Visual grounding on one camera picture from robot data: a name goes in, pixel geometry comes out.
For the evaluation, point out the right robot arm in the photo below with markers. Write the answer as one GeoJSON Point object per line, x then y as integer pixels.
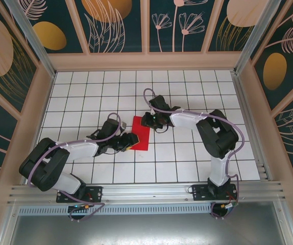
{"type": "Point", "coordinates": [187, 120]}

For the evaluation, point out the grey metal sheet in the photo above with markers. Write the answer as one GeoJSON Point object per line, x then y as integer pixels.
{"type": "Point", "coordinates": [146, 229]}

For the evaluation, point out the aluminium side rail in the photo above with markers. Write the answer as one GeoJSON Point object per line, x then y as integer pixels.
{"type": "Point", "coordinates": [251, 127]}

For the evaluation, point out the long aluminium mounting rail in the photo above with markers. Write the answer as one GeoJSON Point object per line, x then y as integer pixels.
{"type": "Point", "coordinates": [146, 194]}

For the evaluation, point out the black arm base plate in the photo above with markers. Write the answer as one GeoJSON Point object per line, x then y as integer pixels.
{"type": "Point", "coordinates": [95, 194]}
{"type": "Point", "coordinates": [200, 192]}

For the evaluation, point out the aluminium frame post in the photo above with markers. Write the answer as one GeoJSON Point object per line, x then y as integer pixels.
{"type": "Point", "coordinates": [34, 43]}
{"type": "Point", "coordinates": [253, 38]}

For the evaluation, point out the small circuit board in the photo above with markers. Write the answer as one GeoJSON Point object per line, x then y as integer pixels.
{"type": "Point", "coordinates": [81, 207]}
{"type": "Point", "coordinates": [229, 206]}

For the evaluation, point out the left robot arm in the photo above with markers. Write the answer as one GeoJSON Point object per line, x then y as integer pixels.
{"type": "Point", "coordinates": [82, 149]}

